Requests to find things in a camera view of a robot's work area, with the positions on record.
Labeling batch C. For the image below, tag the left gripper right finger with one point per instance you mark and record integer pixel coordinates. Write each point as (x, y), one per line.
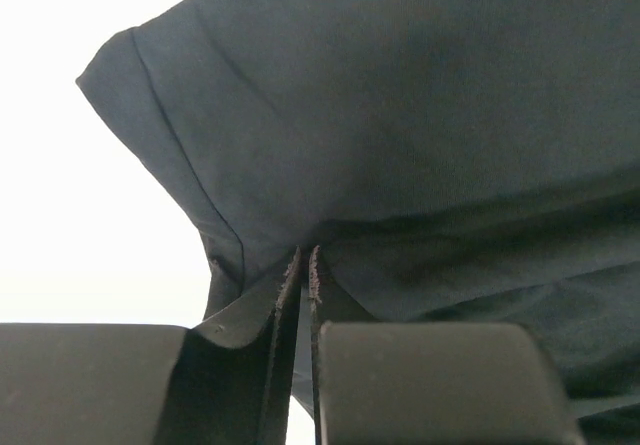
(428, 383)

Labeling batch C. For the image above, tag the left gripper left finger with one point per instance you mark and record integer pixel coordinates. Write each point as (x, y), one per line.
(225, 381)

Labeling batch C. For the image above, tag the black tank top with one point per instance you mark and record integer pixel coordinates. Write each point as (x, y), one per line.
(439, 160)

